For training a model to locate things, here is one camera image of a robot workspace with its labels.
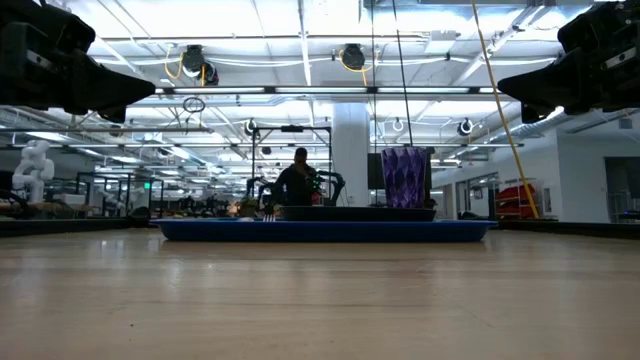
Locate person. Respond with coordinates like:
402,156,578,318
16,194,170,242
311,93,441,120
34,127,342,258
269,146,321,209

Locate black aluminium table frame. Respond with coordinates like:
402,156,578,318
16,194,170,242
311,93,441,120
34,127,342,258
0,217,640,239

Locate black hanging cable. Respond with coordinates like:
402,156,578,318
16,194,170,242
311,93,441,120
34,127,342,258
391,0,415,149

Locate black monitor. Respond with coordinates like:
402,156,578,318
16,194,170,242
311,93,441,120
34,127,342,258
367,152,385,191

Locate yellow hanging cable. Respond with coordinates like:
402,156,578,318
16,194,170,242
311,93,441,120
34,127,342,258
471,0,540,220

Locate black round plate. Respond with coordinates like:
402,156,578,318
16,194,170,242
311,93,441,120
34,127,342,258
278,205,437,223

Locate purple faceted plastic cup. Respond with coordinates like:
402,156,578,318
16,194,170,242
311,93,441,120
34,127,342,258
380,146,429,210

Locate black robot station frame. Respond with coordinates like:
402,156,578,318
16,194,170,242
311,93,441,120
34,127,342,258
251,124,334,207

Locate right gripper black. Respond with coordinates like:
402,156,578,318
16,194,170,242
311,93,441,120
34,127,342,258
497,0,640,124

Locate rack with red bins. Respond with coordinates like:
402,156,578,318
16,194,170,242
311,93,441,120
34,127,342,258
494,183,539,220

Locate blue plastic tray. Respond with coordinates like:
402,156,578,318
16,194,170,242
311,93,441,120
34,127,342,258
149,217,498,244

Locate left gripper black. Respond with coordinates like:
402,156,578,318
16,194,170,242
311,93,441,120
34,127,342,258
0,0,157,124

